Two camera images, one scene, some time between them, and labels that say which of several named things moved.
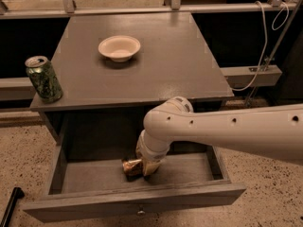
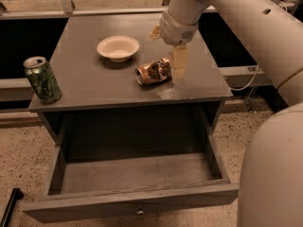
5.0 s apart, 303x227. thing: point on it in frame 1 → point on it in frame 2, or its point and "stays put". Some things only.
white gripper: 153,155 → 174,30
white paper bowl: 119,48 stays put
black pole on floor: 17,194 stays put
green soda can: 44,78 stays put
